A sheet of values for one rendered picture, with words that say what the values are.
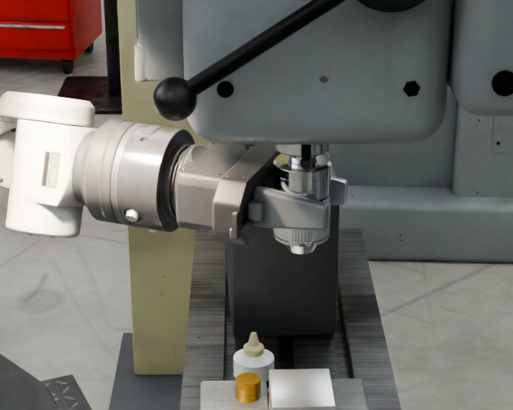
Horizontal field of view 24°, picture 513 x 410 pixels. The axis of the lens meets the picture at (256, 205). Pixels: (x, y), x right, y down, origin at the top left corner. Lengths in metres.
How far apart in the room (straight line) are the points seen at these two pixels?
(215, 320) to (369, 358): 0.20
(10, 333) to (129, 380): 0.46
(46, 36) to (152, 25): 4.71
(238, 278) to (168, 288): 1.60
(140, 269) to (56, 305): 0.63
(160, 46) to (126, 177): 0.13
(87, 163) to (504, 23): 0.37
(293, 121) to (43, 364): 2.42
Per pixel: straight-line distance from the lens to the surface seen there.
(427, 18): 0.83
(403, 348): 3.25
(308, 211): 0.93
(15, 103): 1.06
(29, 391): 2.00
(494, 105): 0.83
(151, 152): 0.97
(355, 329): 1.40
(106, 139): 0.99
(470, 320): 3.42
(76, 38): 5.62
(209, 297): 1.47
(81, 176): 1.00
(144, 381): 3.04
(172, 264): 2.91
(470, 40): 0.82
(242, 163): 0.96
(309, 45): 0.82
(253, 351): 1.16
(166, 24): 0.90
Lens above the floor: 1.61
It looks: 23 degrees down
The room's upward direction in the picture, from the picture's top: straight up
